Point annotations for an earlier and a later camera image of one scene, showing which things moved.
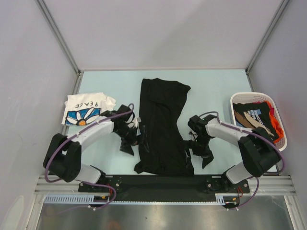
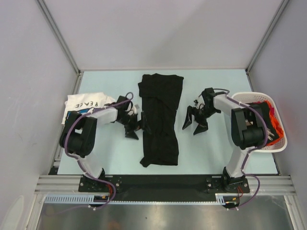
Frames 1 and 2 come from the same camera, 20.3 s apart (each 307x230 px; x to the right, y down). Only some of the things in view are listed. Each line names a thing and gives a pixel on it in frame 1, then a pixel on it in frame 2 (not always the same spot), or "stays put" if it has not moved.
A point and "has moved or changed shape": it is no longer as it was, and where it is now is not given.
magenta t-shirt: [272, 111] stays put
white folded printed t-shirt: [84, 109] stays put
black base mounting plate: [163, 187] stays put
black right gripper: [206, 155] → [203, 124]
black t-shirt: [162, 101] has moved or changed shape
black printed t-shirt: [260, 110] stays put
